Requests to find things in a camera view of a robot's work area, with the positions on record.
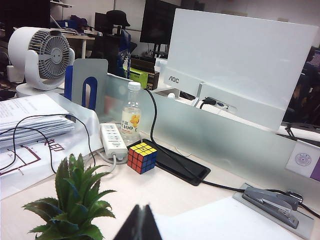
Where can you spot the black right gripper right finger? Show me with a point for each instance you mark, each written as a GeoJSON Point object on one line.
{"type": "Point", "coordinates": [152, 225]}

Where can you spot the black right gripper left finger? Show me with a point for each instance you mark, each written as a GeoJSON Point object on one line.
{"type": "Point", "coordinates": [135, 225]}

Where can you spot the orange pineapple with green leaves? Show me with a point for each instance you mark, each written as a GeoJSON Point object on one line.
{"type": "Point", "coordinates": [75, 200]}

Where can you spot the white paper sheet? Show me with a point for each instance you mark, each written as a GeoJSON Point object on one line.
{"type": "Point", "coordinates": [212, 220]}

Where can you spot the coloured Rubik's cube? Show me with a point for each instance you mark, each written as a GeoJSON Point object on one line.
{"type": "Point", "coordinates": [141, 158]}

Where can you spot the white power strip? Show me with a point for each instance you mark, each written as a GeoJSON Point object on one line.
{"type": "Point", "coordinates": [112, 140]}

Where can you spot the frosted glass desk partition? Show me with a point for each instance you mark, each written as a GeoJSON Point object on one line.
{"type": "Point", "coordinates": [212, 140]}

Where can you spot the clear C100 drink bottle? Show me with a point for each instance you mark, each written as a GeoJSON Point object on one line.
{"type": "Point", "coordinates": [131, 120]}

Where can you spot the grey stapler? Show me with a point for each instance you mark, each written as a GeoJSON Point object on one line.
{"type": "Point", "coordinates": [270, 202]}

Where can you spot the small white ball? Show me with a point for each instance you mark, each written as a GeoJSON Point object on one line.
{"type": "Point", "coordinates": [171, 96]}

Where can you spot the green and black carton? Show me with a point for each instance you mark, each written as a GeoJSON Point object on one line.
{"type": "Point", "coordinates": [140, 76]}

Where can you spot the stack of white papers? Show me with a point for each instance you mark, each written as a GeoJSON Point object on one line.
{"type": "Point", "coordinates": [30, 115]}

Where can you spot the white metal bookend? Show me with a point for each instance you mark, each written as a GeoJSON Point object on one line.
{"type": "Point", "coordinates": [100, 75]}

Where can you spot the blue metal bookend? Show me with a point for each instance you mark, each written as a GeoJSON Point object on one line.
{"type": "Point", "coordinates": [68, 82]}

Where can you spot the purple and white name plate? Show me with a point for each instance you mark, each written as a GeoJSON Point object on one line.
{"type": "Point", "coordinates": [303, 160]}

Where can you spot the black laptop stand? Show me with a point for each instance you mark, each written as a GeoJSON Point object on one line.
{"type": "Point", "coordinates": [300, 132]}

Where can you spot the white AOC monitor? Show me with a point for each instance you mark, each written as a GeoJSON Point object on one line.
{"type": "Point", "coordinates": [237, 62]}

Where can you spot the white desk fan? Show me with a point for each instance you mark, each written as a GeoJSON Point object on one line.
{"type": "Point", "coordinates": [45, 57]}

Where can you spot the large black display screen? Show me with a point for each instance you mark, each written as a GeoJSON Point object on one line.
{"type": "Point", "coordinates": [155, 22]}

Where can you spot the black hat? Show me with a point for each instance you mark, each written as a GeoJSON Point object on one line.
{"type": "Point", "coordinates": [117, 17]}

